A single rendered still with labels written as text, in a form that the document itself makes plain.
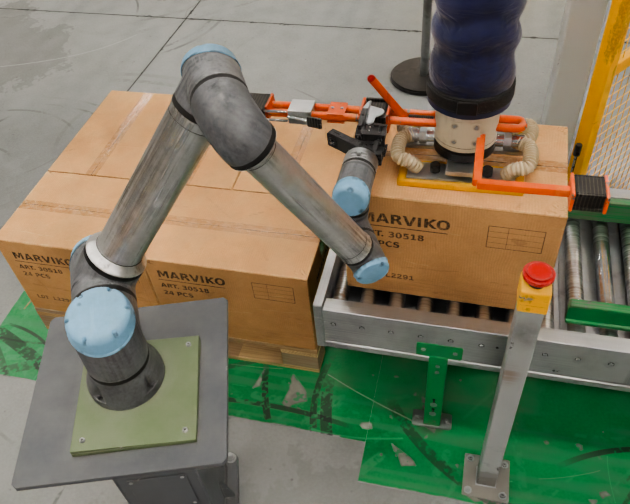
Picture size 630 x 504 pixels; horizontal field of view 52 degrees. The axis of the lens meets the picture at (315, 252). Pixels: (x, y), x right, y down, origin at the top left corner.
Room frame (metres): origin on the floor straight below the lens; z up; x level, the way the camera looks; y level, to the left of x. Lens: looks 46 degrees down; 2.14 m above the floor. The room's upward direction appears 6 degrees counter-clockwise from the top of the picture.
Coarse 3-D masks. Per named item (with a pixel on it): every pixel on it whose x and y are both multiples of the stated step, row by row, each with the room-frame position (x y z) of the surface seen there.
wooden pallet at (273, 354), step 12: (48, 312) 1.76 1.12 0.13; (60, 312) 1.74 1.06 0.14; (48, 324) 1.77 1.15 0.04; (228, 348) 1.56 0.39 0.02; (240, 348) 1.55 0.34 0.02; (252, 348) 1.54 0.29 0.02; (264, 348) 1.54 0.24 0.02; (276, 348) 1.53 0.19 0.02; (288, 348) 1.44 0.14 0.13; (300, 348) 1.43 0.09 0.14; (324, 348) 1.50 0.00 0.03; (252, 360) 1.49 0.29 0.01; (264, 360) 1.48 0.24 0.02; (276, 360) 1.47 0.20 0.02; (288, 360) 1.45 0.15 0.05; (300, 360) 1.43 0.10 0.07; (312, 360) 1.42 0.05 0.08
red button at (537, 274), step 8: (528, 264) 0.95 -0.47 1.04; (536, 264) 0.95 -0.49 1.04; (544, 264) 0.94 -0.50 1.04; (528, 272) 0.92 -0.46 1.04; (536, 272) 0.92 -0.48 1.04; (544, 272) 0.92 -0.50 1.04; (552, 272) 0.92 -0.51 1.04; (528, 280) 0.91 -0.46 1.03; (536, 280) 0.90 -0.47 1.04; (544, 280) 0.90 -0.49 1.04; (552, 280) 0.90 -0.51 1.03; (536, 288) 0.91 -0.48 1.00
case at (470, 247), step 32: (544, 128) 1.55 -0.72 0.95; (384, 160) 1.48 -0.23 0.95; (512, 160) 1.42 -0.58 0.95; (544, 160) 1.40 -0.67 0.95; (384, 192) 1.34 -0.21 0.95; (416, 192) 1.33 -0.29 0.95; (448, 192) 1.31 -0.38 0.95; (384, 224) 1.33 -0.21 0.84; (416, 224) 1.30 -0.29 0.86; (448, 224) 1.27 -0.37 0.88; (480, 224) 1.24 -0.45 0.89; (512, 224) 1.21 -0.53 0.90; (544, 224) 1.19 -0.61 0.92; (416, 256) 1.29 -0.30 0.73; (448, 256) 1.26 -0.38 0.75; (480, 256) 1.23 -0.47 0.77; (512, 256) 1.21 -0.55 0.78; (544, 256) 1.18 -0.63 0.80; (384, 288) 1.33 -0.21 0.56; (416, 288) 1.29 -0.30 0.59; (448, 288) 1.26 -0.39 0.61; (480, 288) 1.23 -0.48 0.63; (512, 288) 1.20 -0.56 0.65
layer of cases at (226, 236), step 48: (144, 96) 2.64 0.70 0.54; (96, 144) 2.30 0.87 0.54; (144, 144) 2.27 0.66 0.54; (288, 144) 2.16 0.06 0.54; (48, 192) 2.02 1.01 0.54; (96, 192) 1.98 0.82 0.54; (192, 192) 1.92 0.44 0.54; (240, 192) 1.89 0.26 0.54; (0, 240) 1.77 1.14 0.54; (48, 240) 1.74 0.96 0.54; (192, 240) 1.66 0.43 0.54; (240, 240) 1.63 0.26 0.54; (288, 240) 1.61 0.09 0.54; (48, 288) 1.74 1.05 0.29; (144, 288) 1.61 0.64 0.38; (192, 288) 1.55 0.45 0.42; (240, 288) 1.49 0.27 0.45; (288, 288) 1.43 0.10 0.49; (240, 336) 1.50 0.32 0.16; (288, 336) 1.44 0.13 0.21
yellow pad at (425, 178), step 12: (432, 168) 1.37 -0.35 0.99; (444, 168) 1.39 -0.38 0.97; (492, 168) 1.34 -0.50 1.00; (408, 180) 1.36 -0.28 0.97; (420, 180) 1.36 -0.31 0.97; (432, 180) 1.35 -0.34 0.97; (444, 180) 1.34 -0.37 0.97; (456, 180) 1.33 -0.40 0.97; (468, 180) 1.33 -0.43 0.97; (516, 180) 1.31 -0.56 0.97; (480, 192) 1.30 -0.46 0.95; (492, 192) 1.29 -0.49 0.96; (504, 192) 1.28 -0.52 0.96
